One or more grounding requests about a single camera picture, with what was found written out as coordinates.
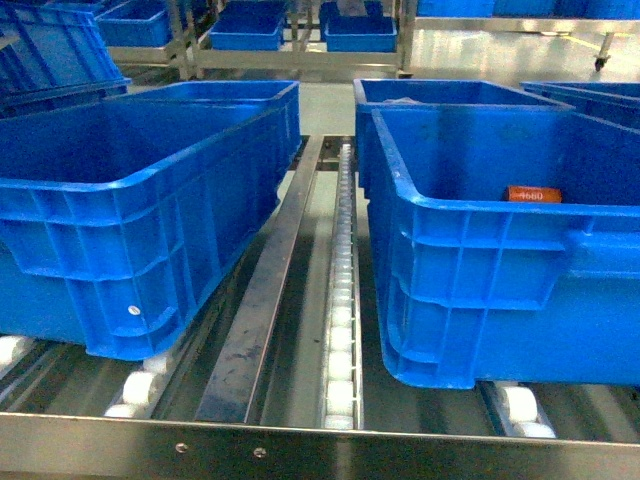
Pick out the orange cylindrical cap 4680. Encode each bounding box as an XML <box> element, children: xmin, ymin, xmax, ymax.
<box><xmin>504</xmin><ymin>185</ymin><xmax>562</xmax><ymax>204</ymax></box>

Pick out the back middle blue bin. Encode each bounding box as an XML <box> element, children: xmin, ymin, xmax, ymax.
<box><xmin>115</xmin><ymin>80</ymin><xmax>302</xmax><ymax>177</ymax></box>

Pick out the back right blue bin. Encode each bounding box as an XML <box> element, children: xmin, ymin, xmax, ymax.
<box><xmin>353</xmin><ymin>79</ymin><xmax>575</xmax><ymax>190</ymax></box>

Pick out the front right blue bin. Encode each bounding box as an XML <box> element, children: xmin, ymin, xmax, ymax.
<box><xmin>366</xmin><ymin>107</ymin><xmax>639</xmax><ymax>389</ymax></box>

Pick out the front middle blue bin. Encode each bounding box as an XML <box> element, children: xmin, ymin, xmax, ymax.
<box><xmin>1</xmin><ymin>100</ymin><xmax>290</xmax><ymax>361</ymax></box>

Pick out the distant blue bin right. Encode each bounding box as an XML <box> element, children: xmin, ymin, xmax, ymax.
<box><xmin>319</xmin><ymin>1</ymin><xmax>398</xmax><ymax>53</ymax></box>

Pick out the distant blue bin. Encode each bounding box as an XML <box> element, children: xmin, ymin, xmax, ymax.
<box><xmin>96</xmin><ymin>0</ymin><xmax>172</xmax><ymax>48</ymax></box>
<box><xmin>209</xmin><ymin>15</ymin><xmax>284</xmax><ymax>51</ymax></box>
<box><xmin>319</xmin><ymin>1</ymin><xmax>398</xmax><ymax>53</ymax></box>

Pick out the distant blue bin middle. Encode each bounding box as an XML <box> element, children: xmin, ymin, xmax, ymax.
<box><xmin>209</xmin><ymin>15</ymin><xmax>284</xmax><ymax>51</ymax></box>

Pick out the distant blue bin left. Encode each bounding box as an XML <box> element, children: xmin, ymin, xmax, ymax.
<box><xmin>96</xmin><ymin>0</ymin><xmax>172</xmax><ymax>48</ymax></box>

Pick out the tilted blue crate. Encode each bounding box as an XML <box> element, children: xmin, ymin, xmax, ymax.
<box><xmin>1</xmin><ymin>1</ymin><xmax>130</xmax><ymax>119</ymax></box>

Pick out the far right blue bin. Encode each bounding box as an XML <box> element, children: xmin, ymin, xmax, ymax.
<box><xmin>521</xmin><ymin>81</ymin><xmax>639</xmax><ymax>129</ymax></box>

